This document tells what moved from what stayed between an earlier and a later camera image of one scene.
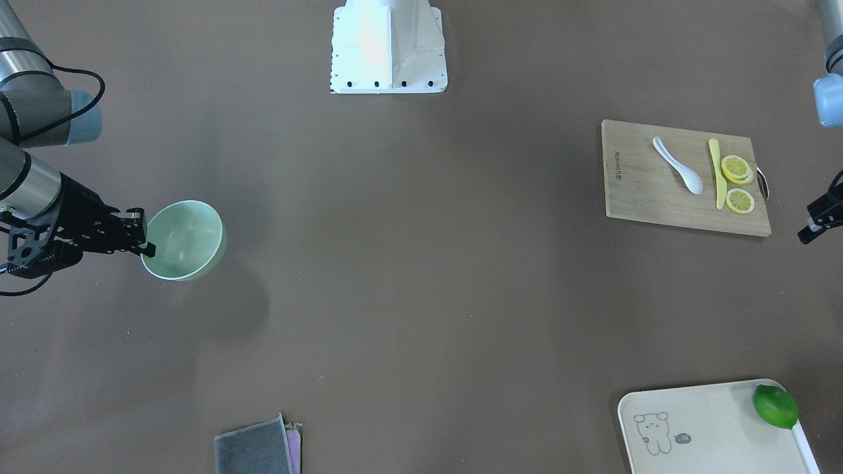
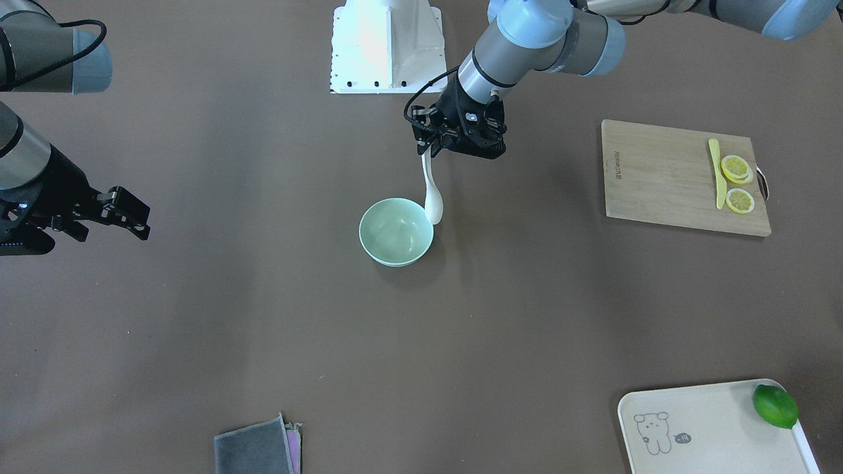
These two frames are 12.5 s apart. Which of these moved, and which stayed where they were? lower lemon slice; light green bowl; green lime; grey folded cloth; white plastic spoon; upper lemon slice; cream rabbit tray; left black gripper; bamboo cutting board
Moved: white plastic spoon; left black gripper; light green bowl
Stayed: upper lemon slice; bamboo cutting board; cream rabbit tray; green lime; grey folded cloth; lower lemon slice
